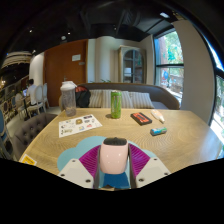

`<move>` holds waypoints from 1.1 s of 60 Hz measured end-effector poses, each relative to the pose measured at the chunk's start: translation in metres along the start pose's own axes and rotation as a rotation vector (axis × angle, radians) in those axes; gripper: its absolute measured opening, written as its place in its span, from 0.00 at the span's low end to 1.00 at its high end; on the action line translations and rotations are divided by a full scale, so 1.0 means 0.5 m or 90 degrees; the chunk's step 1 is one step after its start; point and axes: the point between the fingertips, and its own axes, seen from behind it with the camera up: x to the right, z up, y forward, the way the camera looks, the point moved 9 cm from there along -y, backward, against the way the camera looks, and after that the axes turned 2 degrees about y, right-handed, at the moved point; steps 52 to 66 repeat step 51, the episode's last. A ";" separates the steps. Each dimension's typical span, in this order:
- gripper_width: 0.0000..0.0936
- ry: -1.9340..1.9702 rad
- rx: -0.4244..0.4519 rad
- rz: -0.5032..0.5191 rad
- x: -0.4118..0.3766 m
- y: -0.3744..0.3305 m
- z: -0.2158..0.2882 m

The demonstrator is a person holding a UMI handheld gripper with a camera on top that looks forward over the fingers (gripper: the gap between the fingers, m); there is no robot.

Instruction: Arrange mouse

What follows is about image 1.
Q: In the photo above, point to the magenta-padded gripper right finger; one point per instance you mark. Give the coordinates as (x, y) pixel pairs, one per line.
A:
(153, 170)

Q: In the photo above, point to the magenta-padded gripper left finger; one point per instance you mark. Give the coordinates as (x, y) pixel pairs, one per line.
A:
(75, 171)

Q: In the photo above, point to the pink computer mouse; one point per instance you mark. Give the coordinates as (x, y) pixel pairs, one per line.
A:
(114, 156)

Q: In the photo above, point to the blue cloud-shaped mouse pad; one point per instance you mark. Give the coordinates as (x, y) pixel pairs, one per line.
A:
(78, 148)

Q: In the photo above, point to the white printed sticker sheet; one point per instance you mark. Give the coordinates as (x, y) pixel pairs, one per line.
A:
(80, 125)

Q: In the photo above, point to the yellow sticker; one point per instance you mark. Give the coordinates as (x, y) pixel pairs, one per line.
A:
(28, 160)

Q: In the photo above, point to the cream plastic-wrapped item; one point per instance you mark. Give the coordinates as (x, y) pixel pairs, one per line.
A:
(157, 115)

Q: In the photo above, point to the grey tufted chair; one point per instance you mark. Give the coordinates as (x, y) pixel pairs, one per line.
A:
(31, 131)

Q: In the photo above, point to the small striped cushion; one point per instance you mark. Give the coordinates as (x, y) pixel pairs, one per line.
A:
(141, 100)

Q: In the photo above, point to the clear shaker bottle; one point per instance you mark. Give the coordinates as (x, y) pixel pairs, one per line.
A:
(69, 100)

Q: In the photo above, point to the brown curved sofa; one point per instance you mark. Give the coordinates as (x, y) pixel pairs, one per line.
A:
(163, 96)

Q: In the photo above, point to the black backpack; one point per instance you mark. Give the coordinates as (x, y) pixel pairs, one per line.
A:
(83, 97)

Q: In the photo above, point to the green drink can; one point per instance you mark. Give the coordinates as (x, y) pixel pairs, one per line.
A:
(116, 105)

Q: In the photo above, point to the wide striped cushion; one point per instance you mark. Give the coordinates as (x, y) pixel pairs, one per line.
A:
(100, 98)

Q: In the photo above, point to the group of white chairs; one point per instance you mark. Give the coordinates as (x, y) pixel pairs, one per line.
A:
(38, 98)

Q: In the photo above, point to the person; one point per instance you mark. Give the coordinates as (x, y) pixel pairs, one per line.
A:
(31, 91)

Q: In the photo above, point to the brown wooden door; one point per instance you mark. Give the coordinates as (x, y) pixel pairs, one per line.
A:
(63, 71)

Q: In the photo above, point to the glass-door cabinet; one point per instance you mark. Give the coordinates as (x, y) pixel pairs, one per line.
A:
(132, 65)

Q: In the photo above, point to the white door sign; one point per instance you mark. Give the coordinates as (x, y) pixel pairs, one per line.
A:
(76, 57)

